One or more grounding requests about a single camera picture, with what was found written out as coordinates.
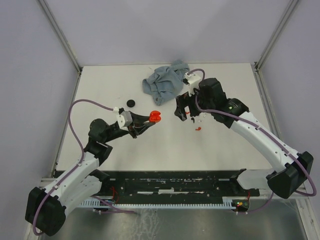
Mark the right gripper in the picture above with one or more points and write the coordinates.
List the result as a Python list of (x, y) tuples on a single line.
[(183, 100)]

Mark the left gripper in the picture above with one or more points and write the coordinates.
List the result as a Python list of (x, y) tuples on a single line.
[(136, 127)]

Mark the orange round charging case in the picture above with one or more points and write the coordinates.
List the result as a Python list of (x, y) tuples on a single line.
[(155, 116)]

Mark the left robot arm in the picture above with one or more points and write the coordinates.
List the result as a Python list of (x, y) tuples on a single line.
[(47, 208)]

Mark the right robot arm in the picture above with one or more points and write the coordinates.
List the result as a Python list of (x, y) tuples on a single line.
[(289, 168)]

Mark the crumpled blue denim cloth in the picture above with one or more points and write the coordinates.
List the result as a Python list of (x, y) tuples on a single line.
[(166, 82)]

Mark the small green circuit board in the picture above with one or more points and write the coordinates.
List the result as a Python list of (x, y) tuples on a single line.
[(242, 205)]

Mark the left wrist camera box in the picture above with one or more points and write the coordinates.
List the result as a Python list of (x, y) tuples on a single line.
[(124, 120)]

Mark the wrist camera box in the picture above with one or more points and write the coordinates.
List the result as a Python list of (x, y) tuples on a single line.
[(124, 120), (192, 80)]

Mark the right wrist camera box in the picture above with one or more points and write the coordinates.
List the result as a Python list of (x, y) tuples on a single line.
[(192, 80)]

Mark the aluminium frame post right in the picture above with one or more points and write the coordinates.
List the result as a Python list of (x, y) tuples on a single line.
[(280, 27)]

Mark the aluminium frame post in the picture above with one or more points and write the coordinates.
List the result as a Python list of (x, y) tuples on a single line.
[(280, 27), (43, 4)]

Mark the aluminium frame post left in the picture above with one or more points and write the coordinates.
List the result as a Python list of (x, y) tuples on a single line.
[(43, 4)]

